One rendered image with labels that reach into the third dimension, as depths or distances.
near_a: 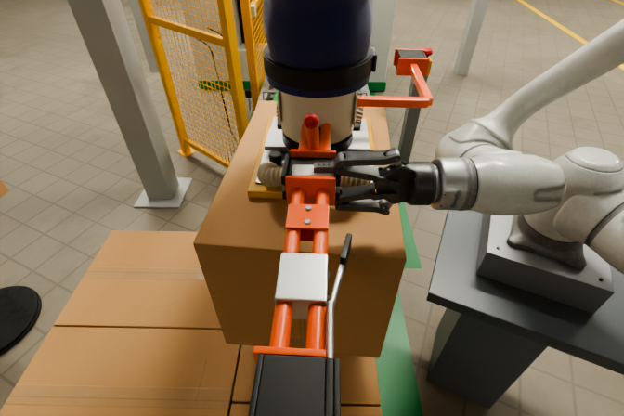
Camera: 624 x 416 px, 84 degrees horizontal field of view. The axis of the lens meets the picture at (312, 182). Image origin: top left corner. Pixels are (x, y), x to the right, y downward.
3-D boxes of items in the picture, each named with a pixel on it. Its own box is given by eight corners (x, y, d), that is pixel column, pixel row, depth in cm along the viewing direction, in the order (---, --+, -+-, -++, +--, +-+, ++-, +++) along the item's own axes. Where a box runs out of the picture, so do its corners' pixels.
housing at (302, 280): (280, 272, 49) (279, 251, 46) (329, 274, 48) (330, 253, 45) (274, 318, 43) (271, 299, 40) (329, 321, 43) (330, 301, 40)
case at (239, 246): (268, 193, 137) (259, 99, 112) (370, 200, 134) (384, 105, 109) (226, 344, 91) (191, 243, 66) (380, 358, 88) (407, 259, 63)
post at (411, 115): (385, 210, 225) (414, 55, 161) (396, 210, 225) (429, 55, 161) (386, 217, 220) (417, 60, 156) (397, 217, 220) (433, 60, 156)
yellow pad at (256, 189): (270, 120, 102) (268, 104, 99) (304, 121, 101) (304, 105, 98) (247, 198, 76) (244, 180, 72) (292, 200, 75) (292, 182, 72)
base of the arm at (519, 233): (581, 214, 102) (591, 201, 98) (584, 271, 87) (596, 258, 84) (513, 194, 108) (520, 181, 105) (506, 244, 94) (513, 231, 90)
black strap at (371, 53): (272, 48, 83) (271, 32, 80) (370, 50, 82) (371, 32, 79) (255, 90, 65) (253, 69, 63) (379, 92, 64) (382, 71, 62)
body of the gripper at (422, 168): (443, 177, 53) (383, 177, 54) (431, 216, 59) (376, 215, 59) (431, 149, 59) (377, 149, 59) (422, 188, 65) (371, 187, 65)
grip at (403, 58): (392, 64, 107) (395, 47, 104) (421, 65, 106) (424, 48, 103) (396, 75, 100) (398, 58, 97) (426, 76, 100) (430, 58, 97)
